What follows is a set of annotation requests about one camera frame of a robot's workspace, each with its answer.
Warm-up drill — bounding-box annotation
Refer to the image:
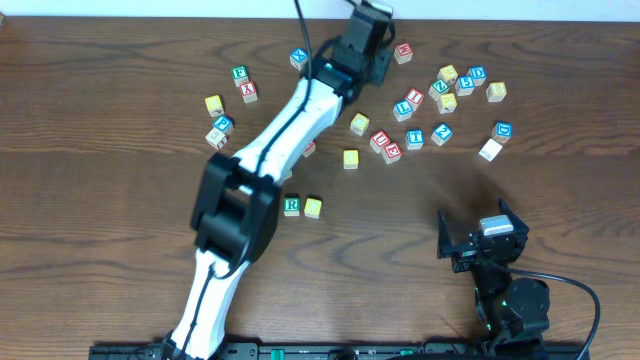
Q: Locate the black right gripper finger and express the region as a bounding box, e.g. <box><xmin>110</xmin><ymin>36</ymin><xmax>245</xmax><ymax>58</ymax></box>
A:
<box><xmin>498</xmin><ymin>198</ymin><xmax>529</xmax><ymax>233</ymax></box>
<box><xmin>437</xmin><ymin>210</ymin><xmax>453</xmax><ymax>259</ymax></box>

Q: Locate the yellow o block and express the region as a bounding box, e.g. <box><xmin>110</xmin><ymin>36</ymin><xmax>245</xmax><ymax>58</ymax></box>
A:
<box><xmin>343</xmin><ymin>149</ymin><xmax>360</xmax><ymax>170</ymax></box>
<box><xmin>350</xmin><ymin>113</ymin><xmax>370</xmax><ymax>136</ymax></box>
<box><xmin>304</xmin><ymin>198</ymin><xmax>322</xmax><ymax>219</ymax></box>

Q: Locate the green R block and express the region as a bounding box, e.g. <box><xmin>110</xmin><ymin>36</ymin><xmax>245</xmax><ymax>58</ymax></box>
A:
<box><xmin>283</xmin><ymin>197</ymin><xmax>301</xmax><ymax>217</ymax></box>

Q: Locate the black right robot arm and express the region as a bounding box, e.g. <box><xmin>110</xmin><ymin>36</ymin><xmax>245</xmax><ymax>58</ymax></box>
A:
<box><xmin>437</xmin><ymin>200</ymin><xmax>550</xmax><ymax>355</ymax></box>

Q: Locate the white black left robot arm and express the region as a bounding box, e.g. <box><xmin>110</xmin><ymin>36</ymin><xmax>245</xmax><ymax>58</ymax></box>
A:
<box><xmin>162</xmin><ymin>1</ymin><xmax>395</xmax><ymax>359</ymax></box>

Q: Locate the blue X block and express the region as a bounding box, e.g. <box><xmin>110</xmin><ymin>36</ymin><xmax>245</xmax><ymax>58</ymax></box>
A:
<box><xmin>290</xmin><ymin>48</ymin><xmax>308</xmax><ymax>71</ymax></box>

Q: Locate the red E block top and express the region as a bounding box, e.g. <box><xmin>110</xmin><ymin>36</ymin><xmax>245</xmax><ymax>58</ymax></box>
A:
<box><xmin>394</xmin><ymin>42</ymin><xmax>414</xmax><ymax>65</ymax></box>

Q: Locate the red e block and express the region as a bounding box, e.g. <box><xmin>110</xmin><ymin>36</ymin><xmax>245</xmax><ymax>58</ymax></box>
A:
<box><xmin>382</xmin><ymin>142</ymin><xmax>402</xmax><ymax>164</ymax></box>
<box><xmin>394</xmin><ymin>42</ymin><xmax>414</xmax><ymax>65</ymax></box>

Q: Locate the blue L block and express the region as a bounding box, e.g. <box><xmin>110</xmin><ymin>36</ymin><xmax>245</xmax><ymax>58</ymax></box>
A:
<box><xmin>393</xmin><ymin>100</ymin><xmax>413</xmax><ymax>122</ymax></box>

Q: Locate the red I block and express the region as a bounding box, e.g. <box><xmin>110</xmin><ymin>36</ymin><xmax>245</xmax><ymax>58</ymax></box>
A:
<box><xmin>405</xmin><ymin>88</ymin><xmax>424</xmax><ymax>111</ymax></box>

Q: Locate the red U block lower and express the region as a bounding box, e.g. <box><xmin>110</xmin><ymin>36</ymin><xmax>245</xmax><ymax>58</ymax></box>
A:
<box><xmin>370</xmin><ymin>130</ymin><xmax>391</xmax><ymax>153</ymax></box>

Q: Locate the plain wooden tilted block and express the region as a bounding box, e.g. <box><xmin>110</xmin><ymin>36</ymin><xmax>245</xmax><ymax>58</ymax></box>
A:
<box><xmin>479</xmin><ymin>139</ymin><xmax>503</xmax><ymax>162</ymax></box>

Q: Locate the red A block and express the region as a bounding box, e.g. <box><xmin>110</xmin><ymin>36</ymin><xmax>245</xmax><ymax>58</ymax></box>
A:
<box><xmin>303</xmin><ymin>141</ymin><xmax>316</xmax><ymax>158</ymax></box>

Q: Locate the red E block lower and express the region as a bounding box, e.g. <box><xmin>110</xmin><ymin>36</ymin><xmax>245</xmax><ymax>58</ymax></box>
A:
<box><xmin>382</xmin><ymin>142</ymin><xmax>402</xmax><ymax>164</ymax></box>

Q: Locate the green Z block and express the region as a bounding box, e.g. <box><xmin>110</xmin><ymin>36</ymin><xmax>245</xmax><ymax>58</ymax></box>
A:
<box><xmin>428</xmin><ymin>79</ymin><xmax>450</xmax><ymax>101</ymax></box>

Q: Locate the blue D block right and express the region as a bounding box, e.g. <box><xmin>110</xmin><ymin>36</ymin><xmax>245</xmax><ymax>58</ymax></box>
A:
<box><xmin>491</xmin><ymin>122</ymin><xmax>513</xmax><ymax>144</ymax></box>

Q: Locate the blue d block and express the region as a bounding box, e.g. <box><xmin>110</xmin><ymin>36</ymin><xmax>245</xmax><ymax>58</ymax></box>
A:
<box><xmin>491</xmin><ymin>122</ymin><xmax>513</xmax><ymax>144</ymax></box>
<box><xmin>467</xmin><ymin>66</ymin><xmax>487</xmax><ymax>87</ymax></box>

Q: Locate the blue T block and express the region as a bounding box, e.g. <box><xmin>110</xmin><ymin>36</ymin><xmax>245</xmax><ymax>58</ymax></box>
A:
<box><xmin>406</xmin><ymin>129</ymin><xmax>424</xmax><ymax>150</ymax></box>

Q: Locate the yellow block top right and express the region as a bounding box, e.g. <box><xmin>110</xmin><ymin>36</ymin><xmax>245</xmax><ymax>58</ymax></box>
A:
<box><xmin>437</xmin><ymin>65</ymin><xmax>458</xmax><ymax>85</ymax></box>

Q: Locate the yellow block with hammer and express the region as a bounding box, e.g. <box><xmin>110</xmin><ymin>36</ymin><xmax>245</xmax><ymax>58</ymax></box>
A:
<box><xmin>437</xmin><ymin>93</ymin><xmax>457</xmax><ymax>114</ymax></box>

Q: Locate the green F block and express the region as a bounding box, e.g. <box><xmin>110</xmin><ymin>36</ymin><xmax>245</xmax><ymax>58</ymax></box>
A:
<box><xmin>231</xmin><ymin>65</ymin><xmax>249</xmax><ymax>87</ymax></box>

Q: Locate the blue 2 block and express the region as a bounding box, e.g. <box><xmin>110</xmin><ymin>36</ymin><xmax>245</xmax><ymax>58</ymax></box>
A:
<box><xmin>431</xmin><ymin>123</ymin><xmax>453</xmax><ymax>146</ymax></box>

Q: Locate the blue 5 block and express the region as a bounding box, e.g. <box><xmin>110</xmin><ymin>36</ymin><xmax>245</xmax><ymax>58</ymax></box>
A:
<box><xmin>455</xmin><ymin>76</ymin><xmax>475</xmax><ymax>97</ymax></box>

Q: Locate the blue D block upper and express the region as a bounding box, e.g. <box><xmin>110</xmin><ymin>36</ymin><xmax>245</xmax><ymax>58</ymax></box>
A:
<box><xmin>467</xmin><ymin>66</ymin><xmax>487</xmax><ymax>87</ymax></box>

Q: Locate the blue P block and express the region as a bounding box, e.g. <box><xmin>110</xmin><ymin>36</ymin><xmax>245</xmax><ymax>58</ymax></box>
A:
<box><xmin>212</xmin><ymin>115</ymin><xmax>234</xmax><ymax>135</ymax></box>

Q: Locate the yellow 8 block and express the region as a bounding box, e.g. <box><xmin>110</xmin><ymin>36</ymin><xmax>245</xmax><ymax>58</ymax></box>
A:
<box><xmin>486</xmin><ymin>82</ymin><xmax>507</xmax><ymax>103</ymax></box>

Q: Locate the yellow block far left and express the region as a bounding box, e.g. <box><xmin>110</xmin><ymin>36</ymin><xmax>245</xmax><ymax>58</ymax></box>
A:
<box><xmin>205</xmin><ymin>95</ymin><xmax>224</xmax><ymax>117</ymax></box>

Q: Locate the wooden block red edge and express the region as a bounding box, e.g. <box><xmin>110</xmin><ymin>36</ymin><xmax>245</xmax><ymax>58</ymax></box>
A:
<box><xmin>205</xmin><ymin>128</ymin><xmax>228</xmax><ymax>150</ymax></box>

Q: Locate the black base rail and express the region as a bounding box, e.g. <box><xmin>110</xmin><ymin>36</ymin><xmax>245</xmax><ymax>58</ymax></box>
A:
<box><xmin>88</xmin><ymin>341</ymin><xmax>591</xmax><ymax>360</ymax></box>

